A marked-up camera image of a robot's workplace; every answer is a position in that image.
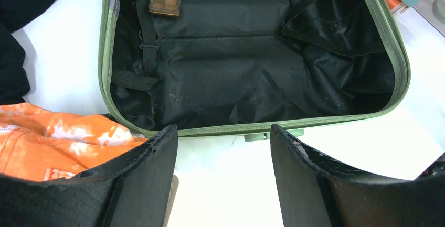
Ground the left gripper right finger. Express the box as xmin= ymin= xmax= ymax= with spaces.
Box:
xmin=270 ymin=125 xmax=444 ymax=226

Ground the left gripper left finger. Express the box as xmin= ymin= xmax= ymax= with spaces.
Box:
xmin=1 ymin=125 xmax=178 ymax=226

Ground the white plastic basket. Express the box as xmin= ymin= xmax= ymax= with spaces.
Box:
xmin=163 ymin=173 xmax=179 ymax=227

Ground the orange white garment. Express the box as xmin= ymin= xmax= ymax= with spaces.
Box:
xmin=1 ymin=103 xmax=147 ymax=182

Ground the green hard-shell suitcase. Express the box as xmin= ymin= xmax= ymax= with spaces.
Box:
xmin=98 ymin=0 xmax=410 ymax=139

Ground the black cloth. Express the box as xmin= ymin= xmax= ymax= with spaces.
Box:
xmin=0 ymin=0 xmax=68 ymax=106

